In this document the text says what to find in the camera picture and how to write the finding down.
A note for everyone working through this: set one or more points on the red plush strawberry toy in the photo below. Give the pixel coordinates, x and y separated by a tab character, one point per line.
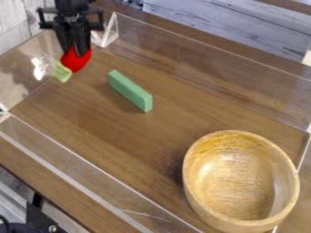
69	64

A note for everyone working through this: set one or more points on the wooden bowl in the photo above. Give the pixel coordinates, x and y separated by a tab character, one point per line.
240	181

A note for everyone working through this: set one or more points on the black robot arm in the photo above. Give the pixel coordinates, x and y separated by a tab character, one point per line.
65	5

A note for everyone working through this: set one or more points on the green rectangular block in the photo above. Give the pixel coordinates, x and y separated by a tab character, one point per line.
130	91

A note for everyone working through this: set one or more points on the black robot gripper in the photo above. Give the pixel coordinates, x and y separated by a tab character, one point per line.
61	25

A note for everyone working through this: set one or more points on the black clamp with cable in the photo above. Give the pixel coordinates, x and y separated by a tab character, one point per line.
37	223

